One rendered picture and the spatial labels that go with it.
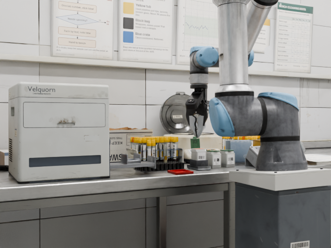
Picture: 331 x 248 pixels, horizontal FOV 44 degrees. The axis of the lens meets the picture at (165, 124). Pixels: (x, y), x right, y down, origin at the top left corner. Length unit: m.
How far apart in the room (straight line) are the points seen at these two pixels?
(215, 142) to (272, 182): 0.73
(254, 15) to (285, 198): 0.60
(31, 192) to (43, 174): 0.07
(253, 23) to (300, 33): 1.27
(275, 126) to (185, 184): 0.38
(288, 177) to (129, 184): 0.49
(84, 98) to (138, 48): 0.82
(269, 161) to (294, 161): 0.07
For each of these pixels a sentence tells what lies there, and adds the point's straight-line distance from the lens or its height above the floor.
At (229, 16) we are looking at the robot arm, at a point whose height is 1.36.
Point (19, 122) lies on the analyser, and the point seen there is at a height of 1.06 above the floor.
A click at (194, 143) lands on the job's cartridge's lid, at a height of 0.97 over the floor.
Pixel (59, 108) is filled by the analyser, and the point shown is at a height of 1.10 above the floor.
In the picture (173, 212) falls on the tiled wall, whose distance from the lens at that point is 2.21.
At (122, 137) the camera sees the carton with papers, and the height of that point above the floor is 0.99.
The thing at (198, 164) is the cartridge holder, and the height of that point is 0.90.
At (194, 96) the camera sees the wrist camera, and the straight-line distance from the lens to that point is 1.62.
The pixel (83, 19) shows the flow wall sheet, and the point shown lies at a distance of 2.01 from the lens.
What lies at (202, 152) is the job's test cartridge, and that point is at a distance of 1.55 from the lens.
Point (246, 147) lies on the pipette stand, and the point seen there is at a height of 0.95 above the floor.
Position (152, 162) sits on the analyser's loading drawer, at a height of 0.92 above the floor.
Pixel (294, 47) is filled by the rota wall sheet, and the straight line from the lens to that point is 2.66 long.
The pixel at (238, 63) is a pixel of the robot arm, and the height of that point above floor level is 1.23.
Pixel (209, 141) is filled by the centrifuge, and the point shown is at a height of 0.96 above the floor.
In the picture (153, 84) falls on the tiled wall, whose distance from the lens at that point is 2.10.
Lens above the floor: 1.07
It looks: 1 degrees down
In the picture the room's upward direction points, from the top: straight up
